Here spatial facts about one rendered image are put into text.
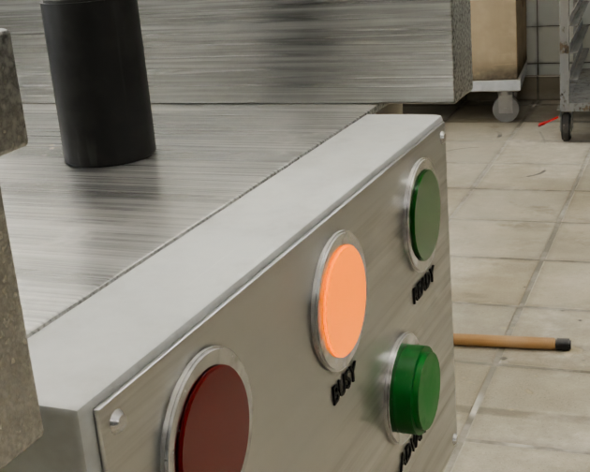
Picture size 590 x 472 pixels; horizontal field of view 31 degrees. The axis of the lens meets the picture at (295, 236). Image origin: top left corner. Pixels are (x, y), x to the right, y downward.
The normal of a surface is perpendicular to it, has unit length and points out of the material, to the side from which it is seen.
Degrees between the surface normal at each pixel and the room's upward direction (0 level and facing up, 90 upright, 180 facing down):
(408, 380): 50
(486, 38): 90
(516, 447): 0
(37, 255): 0
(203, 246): 0
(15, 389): 90
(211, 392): 90
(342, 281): 90
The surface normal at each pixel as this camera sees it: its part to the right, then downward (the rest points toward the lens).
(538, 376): -0.08, -0.95
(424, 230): 0.92, 0.05
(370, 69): -0.40, 0.32
